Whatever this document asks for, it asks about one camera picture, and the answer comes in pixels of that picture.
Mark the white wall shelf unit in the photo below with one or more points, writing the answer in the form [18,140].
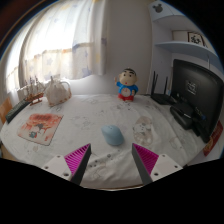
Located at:
[173,43]

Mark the black box under monitor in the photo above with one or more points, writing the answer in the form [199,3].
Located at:
[182,116]

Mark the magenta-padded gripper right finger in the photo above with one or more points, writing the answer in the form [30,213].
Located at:
[146,160]

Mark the flat red box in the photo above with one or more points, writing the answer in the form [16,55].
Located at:
[213,138]

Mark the black computer monitor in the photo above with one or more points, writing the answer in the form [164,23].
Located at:
[196,88]

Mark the large white conch shell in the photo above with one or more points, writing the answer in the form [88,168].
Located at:
[56,92]

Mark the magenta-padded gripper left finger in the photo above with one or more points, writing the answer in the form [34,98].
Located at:
[77,159]

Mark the light blue computer mouse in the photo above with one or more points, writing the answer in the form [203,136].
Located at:
[112,135]

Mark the wooden model sailing ship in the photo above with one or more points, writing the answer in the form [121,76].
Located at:
[34,93]

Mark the black router with antennas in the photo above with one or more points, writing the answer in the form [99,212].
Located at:
[162,97]

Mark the orange wooden chair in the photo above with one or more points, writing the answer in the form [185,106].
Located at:
[4,110]

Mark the cartoon boy figurine clock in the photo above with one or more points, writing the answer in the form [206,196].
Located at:
[127,85]

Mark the white printed tablecloth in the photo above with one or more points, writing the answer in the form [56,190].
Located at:
[86,116]

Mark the red printed mouse pad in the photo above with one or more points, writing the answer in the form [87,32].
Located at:
[40,128]

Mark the white star-printed curtain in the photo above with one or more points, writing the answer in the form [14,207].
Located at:
[63,43]

